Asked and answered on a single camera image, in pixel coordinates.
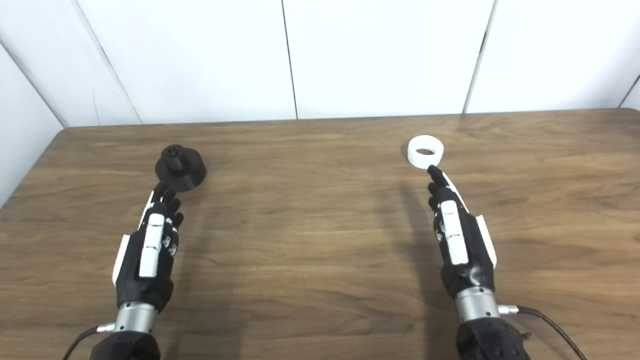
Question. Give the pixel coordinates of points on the white and black right hand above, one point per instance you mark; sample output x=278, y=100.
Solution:
x=457, y=240

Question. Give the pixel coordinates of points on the white and black left hand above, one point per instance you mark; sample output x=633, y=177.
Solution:
x=150, y=250

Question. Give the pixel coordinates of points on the round black part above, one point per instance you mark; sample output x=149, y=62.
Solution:
x=187, y=170

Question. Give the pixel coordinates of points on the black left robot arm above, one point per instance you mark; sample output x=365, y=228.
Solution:
x=134, y=330

